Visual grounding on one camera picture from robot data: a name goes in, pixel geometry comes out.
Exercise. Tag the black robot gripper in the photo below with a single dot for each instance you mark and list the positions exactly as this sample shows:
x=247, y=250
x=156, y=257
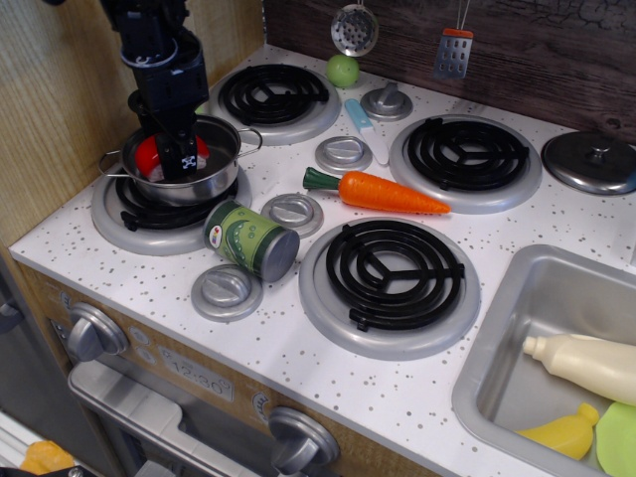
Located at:
x=170, y=86

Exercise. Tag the red and white toy sushi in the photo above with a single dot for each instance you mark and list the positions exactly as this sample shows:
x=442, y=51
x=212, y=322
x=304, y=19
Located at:
x=148, y=163

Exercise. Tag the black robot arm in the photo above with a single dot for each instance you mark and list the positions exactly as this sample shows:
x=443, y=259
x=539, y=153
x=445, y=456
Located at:
x=150, y=25

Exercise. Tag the small steel pot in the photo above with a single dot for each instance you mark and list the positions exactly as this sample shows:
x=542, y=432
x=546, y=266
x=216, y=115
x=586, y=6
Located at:
x=218, y=142

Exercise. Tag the green pea can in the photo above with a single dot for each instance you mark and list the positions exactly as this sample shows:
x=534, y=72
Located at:
x=250, y=240

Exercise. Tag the back left black burner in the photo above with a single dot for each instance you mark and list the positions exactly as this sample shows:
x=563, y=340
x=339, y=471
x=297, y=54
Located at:
x=285, y=104

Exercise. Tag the silver stovetop knob middle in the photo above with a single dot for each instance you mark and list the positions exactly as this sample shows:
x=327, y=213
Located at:
x=296, y=212

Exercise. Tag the silver stovetop knob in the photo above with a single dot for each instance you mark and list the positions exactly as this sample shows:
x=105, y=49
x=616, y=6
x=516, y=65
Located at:
x=388, y=103
x=341, y=154
x=296, y=212
x=226, y=293

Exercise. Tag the silver stovetop knob front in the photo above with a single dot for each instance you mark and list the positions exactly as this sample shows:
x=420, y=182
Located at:
x=226, y=293

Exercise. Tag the silver stovetop knob upper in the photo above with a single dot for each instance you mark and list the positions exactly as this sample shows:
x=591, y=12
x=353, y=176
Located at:
x=341, y=154

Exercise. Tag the green toy apple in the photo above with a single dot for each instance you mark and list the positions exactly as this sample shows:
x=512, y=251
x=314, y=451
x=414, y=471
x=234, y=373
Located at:
x=342, y=71

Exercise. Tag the orange toy carrot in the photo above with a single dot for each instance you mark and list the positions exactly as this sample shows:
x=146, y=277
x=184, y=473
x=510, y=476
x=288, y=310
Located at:
x=363, y=190

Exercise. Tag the left oven front knob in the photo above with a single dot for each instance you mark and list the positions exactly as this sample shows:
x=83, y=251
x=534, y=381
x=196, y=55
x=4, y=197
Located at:
x=94, y=334

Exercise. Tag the oven knob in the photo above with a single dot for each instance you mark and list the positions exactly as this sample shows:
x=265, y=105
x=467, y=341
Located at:
x=301, y=443
x=94, y=334

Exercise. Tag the hanging steel skimmer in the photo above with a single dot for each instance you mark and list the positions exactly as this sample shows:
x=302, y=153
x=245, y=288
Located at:
x=354, y=30

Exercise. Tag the silver stovetop knob back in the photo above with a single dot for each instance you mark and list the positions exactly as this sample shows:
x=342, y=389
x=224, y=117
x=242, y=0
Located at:
x=388, y=103

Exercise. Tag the oven clock display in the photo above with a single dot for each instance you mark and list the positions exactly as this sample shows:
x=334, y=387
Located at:
x=197, y=374

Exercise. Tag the front right black burner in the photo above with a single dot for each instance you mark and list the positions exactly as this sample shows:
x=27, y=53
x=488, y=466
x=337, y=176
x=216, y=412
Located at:
x=387, y=289

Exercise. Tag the right oven front knob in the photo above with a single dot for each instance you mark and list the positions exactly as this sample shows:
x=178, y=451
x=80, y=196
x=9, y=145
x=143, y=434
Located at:
x=301, y=443

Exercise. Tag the orange object bottom left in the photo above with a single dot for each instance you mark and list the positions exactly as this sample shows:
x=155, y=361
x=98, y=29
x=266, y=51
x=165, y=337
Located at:
x=43, y=457

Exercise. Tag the steel sink basin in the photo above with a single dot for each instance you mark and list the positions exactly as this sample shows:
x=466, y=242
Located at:
x=500, y=390

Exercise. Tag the steel pot lid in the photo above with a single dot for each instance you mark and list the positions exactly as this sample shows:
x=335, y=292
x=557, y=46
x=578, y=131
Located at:
x=591, y=162

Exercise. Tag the cream toy bottle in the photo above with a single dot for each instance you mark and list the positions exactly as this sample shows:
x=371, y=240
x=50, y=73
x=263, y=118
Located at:
x=605, y=368

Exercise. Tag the yellow toy bottle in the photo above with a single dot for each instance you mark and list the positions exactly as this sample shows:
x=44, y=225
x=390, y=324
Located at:
x=570, y=435

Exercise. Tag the light green toy plate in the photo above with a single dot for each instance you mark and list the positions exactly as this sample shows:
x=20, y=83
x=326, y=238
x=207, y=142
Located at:
x=615, y=440

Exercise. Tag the blue handled toy knife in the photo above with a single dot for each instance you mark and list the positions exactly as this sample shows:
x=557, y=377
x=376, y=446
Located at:
x=367, y=129

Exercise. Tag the silver oven door handle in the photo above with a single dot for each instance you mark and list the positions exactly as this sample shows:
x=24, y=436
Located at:
x=149, y=416

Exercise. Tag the hanging orange handled spatula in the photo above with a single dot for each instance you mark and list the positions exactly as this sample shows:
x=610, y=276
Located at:
x=454, y=48

